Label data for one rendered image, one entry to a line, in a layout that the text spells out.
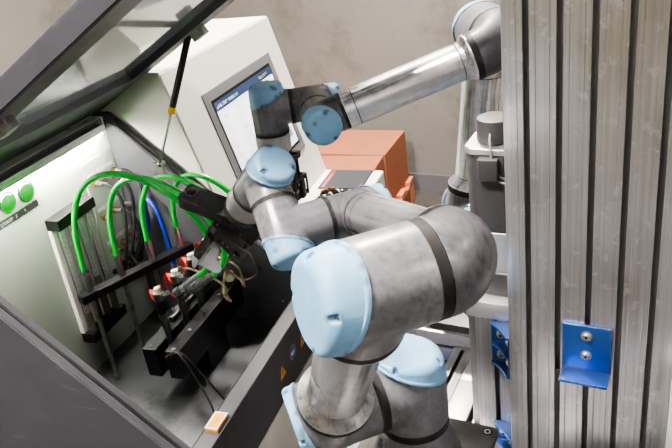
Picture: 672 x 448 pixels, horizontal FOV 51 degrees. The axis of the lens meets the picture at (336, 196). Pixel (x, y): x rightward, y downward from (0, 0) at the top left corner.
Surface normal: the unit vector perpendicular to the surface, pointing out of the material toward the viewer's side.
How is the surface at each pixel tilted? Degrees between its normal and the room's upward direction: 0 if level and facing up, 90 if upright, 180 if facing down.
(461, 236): 39
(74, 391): 90
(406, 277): 58
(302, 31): 90
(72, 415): 90
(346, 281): 46
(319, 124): 90
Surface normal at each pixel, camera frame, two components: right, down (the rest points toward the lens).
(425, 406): 0.35, 0.35
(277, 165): 0.42, -0.49
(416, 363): 0.00, -0.93
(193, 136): 0.88, -0.18
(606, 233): -0.44, 0.42
